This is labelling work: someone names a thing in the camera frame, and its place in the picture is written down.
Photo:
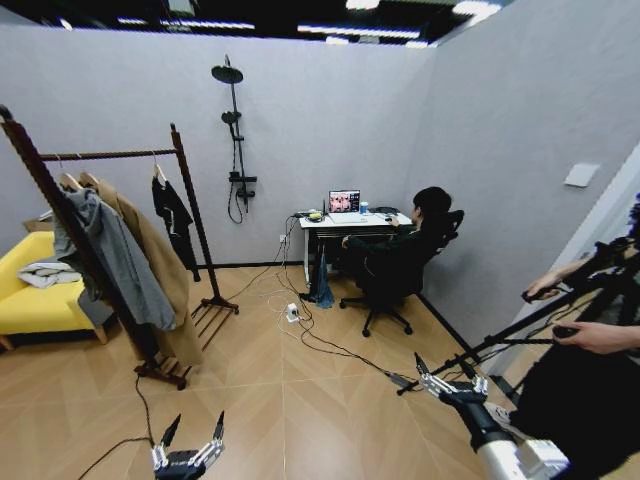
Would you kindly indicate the crumpled grey cloth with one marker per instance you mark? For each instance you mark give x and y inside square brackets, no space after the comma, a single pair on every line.
[47,274]

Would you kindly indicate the tan long coat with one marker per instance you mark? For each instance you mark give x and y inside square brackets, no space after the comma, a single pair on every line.
[161,260]

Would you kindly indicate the seated person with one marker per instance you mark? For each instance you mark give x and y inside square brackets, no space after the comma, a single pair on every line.
[395,255]

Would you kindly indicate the blue hanging cloth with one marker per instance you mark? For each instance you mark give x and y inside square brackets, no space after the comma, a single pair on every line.
[322,285]

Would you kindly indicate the yellow sofa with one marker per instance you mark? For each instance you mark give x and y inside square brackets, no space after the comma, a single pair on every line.
[30,310]

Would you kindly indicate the cardboard box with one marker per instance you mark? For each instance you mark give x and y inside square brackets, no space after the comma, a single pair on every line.
[37,223]

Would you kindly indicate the black shower set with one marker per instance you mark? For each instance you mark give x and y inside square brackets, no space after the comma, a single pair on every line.
[233,120]

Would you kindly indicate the wooden clothes hanger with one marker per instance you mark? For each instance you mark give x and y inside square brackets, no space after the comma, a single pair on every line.
[70,181]
[89,178]
[159,172]

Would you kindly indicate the black garment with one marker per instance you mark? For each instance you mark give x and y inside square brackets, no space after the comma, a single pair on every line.
[170,205]

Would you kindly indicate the white desk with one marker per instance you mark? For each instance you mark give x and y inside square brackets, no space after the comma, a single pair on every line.
[350,224]

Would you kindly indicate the black office chair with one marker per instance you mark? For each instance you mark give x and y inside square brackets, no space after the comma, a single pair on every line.
[447,230]

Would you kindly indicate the open laptop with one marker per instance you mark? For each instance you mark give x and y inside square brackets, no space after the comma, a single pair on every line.
[344,202]

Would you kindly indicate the yellow object on desk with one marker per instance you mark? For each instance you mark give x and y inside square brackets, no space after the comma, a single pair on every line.
[314,216]

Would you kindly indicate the black power adapter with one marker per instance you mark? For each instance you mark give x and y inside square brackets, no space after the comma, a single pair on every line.
[400,380]

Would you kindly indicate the standing person's left forearm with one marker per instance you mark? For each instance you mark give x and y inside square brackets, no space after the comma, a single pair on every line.
[622,340]

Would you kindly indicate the white power strip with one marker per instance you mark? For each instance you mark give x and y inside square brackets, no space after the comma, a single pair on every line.
[292,312]

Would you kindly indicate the blue and white cup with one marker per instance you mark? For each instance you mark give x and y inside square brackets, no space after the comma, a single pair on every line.
[364,207]

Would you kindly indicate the white wall plate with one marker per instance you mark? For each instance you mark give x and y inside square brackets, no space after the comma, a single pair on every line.
[582,175]

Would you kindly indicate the standing person's right forearm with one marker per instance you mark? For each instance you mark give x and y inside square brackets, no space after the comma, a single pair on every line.
[577,267]

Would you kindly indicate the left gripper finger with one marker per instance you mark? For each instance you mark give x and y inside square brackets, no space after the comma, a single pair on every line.
[218,431]
[172,431]

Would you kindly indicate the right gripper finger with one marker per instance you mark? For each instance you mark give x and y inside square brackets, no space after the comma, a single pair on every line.
[475,380]
[429,377]

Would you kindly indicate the grey hooded garment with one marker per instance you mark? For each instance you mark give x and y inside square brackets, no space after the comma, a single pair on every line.
[120,260]

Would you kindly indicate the dark wooden clothes rack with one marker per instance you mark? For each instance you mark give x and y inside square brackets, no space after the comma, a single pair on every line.
[192,200]

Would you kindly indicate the ceiling light strip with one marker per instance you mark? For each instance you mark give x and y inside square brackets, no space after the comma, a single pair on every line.
[207,24]
[357,31]

